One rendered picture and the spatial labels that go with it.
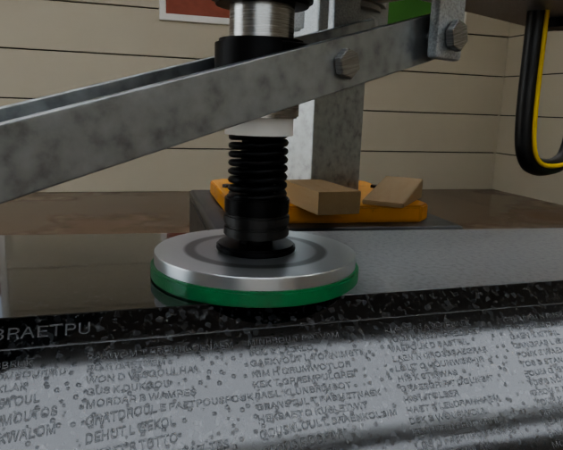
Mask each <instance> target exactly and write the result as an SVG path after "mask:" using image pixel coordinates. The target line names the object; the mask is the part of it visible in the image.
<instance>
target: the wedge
mask: <svg viewBox="0 0 563 450"><path fill-rule="evenodd" d="M422 188H423V179H414V178H403V177H392V176H386V177H385V178H384V179H383V180H382V181H381V182H380V183H379V184H378V185H377V186H376V187H375V188H374V189H373V190H372V191H371V192H370V193H369V194H368V195H367V196H366V197H365V198H364V199H363V200H362V203H363V204H371V205H380V206H389V207H397V208H404V207H405V206H407V205H409V204H411V203H413V202H415V200H417V199H419V198H421V197H422Z"/></svg>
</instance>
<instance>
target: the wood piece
mask: <svg viewBox="0 0 563 450"><path fill-rule="evenodd" d="M284 181H285V182H286V183H287V187H286V188H285V190H286V192H287V195H286V196H288V198H289V199H290V204H294V205H296V206H297V207H300V208H302V209H304V210H307V211H309V212H311V213H314V214H316V215H337V214H359V210H360V196H361V191H359V190H355V189H353V188H350V187H344V186H342V185H338V184H335V183H332V182H329V181H326V180H323V179H286V180H284Z"/></svg>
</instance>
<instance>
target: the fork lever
mask: <svg viewBox="0 0 563 450"><path fill-rule="evenodd" d="M430 16H431V14H430V13H429V14H426V15H422V16H419V17H415V18H412V19H408V20H404V21H398V22H394V23H391V24H387V25H383V26H380V27H375V21H374V19H369V20H365V21H358V22H354V23H350V24H347V25H342V26H339V27H335V28H331V29H324V30H320V31H317V32H313V33H308V34H305V35H301V36H297V37H294V38H295V39H299V40H302V41H303V42H304V43H307V44H309V45H305V46H299V47H295V48H291V49H288V50H284V51H280V52H277V53H273V54H267V55H263V56H260V57H257V58H253V59H249V60H246V61H242V62H236V63H232V64H228V65H224V66H221V67H217V68H215V67H214V56H211V57H207V58H204V59H199V60H196V61H192V62H185V63H181V64H177V65H173V66H170V67H166V68H162V69H158V70H154V71H147V72H143V73H140V74H136V75H132V76H128V77H124V78H120V79H114V80H109V81H106V82H102V83H98V84H95V85H90V86H86V87H80V88H76V89H72V90H68V91H64V92H61V93H56V94H52V95H49V96H42V97H38V98H34V99H30V100H27V101H23V102H19V103H15V104H8V105H5V106H0V204H2V203H5V202H8V201H11V200H13V199H16V198H19V197H22V196H26V195H29V194H32V193H35V192H38V191H40V190H43V189H46V188H50V187H53V186H56V185H59V184H62V183H64V182H67V181H70V180H73V179H77V178H80V177H83V176H86V175H89V174H91V173H94V172H97V171H101V170H104V169H107V168H110V167H113V166H115V165H118V164H121V163H126V162H128V161H131V160H134V159H137V158H139V157H142V156H145V155H148V154H152V153H155V152H158V151H161V150H164V149H166V148H169V147H172V146H177V145H179V144H182V143H185V142H188V141H190V140H193V139H196V138H201V137H203V136H206V135H209V134H212V133H215V132H217V131H220V130H223V129H228V128H230V127H233V126H236V125H239V124H241V123H244V122H247V121H252V120H254V119H257V118H260V117H263V116H266V115H268V114H271V113H277V112H279V111H282V110H285V109H288V108H291V107H293V106H296V105H299V104H303V103H306V102H309V101H312V100H315V99H317V98H320V97H323V96H328V95H330V94H333V93H336V92H339V91H341V90H344V89H347V88H352V87H354V86H357V85H360V84H363V83H366V82H368V81H371V80H374V79H379V78H381V77H384V76H387V75H390V74H392V73H395V72H398V71H403V70H405V69H408V68H411V67H414V66H417V65H419V64H422V63H427V62H430V61H432V60H435V59H432V58H429V57H428V56H427V49H428V38H429V27H430ZM446 42H447V47H449V48H450V49H451V50H453V51H454V52H460V51H461V50H462V48H463V47H464V45H465V44H466V42H467V25H466V24H465V23H464V22H463V21H461V20H460V19H458V20H453V21H452V22H451V24H450V25H449V26H448V28H447V29H446Z"/></svg>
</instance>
